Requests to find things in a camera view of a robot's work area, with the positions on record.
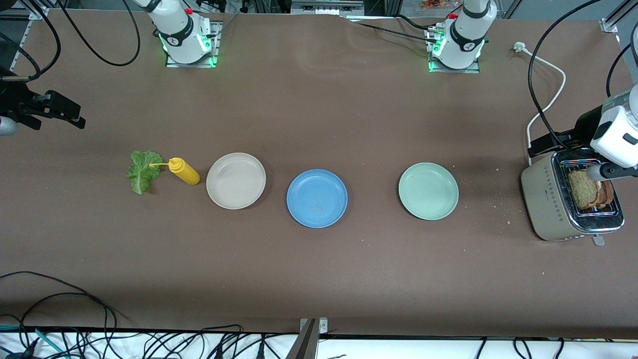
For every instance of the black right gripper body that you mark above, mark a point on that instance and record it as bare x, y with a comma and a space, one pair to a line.
14, 101

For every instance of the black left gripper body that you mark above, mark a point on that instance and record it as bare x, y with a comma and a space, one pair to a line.
586, 123

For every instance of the brown bread slice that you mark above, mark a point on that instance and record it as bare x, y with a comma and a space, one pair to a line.
607, 195
583, 192

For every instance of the green lettuce leaf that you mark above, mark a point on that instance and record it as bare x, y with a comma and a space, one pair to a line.
142, 172

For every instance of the green round plate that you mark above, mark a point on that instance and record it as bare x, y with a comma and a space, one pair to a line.
428, 191

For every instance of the beige round plate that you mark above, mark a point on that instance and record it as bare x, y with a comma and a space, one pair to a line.
236, 180

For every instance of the blue round plate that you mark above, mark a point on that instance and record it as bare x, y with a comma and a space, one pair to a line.
317, 198

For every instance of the beige chrome toaster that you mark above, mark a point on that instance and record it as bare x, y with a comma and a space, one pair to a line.
543, 199

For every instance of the yellow mustard squeeze bottle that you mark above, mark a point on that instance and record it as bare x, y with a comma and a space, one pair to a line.
184, 172

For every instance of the orange packet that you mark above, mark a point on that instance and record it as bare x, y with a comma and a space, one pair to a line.
438, 4

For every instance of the grey power strip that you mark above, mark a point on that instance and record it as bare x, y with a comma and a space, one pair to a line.
326, 7

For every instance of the aluminium frame profile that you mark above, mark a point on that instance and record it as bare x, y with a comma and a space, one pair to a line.
20, 55
37, 13
610, 24

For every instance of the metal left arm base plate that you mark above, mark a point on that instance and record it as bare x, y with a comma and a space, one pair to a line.
453, 71

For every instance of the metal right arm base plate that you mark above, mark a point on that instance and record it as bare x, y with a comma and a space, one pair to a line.
192, 65

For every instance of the small metal table bracket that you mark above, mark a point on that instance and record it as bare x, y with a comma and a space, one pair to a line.
323, 326

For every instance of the dark metal post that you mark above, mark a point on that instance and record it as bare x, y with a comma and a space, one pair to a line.
304, 346

